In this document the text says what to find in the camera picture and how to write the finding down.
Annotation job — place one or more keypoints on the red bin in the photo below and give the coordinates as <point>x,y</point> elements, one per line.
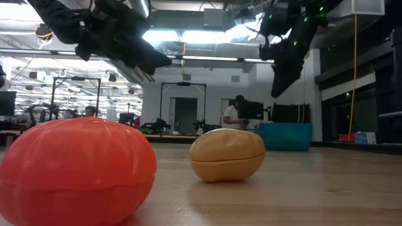
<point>347,138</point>

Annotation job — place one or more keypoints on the tan toy potato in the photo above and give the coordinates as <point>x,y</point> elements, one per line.
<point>226,157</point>

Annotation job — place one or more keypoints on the person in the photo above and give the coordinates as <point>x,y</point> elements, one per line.
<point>90,111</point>
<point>231,117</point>

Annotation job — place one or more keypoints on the black monitor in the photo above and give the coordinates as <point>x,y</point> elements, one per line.
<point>251,110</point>
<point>7,103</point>

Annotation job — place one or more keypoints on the black panel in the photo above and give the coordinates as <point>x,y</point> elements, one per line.
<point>289,113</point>

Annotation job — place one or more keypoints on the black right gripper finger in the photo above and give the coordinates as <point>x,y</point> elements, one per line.
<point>282,81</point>

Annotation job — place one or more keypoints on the black post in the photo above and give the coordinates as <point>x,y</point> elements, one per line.
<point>2,77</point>

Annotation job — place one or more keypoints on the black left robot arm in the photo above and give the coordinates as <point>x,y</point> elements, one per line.
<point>59,19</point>

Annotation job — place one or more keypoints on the grey ceiling duct box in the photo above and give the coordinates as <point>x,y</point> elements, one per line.
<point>213,17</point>

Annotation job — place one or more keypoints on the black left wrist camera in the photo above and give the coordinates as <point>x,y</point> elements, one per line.
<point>122,12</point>

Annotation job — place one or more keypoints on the blue box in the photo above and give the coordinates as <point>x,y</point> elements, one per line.
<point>366,138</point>

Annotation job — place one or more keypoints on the background wooden table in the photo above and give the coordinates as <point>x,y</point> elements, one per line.
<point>169,138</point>

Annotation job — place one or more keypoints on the black background robot arm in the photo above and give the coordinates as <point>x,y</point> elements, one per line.
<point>41,113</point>
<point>204,126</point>
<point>155,126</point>

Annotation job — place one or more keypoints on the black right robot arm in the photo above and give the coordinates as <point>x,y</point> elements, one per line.
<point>301,19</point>

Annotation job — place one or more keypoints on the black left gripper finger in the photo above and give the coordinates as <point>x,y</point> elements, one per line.
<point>144,56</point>

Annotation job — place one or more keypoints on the black gantry frame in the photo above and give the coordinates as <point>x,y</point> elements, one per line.
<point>78,78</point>
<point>169,83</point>

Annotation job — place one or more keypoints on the green bin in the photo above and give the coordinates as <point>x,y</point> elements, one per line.
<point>145,130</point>

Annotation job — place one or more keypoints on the orange toy pumpkin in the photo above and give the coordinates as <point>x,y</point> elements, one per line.
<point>75,171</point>

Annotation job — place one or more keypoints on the teal plastic tupperware container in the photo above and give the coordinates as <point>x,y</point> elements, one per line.
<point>284,136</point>

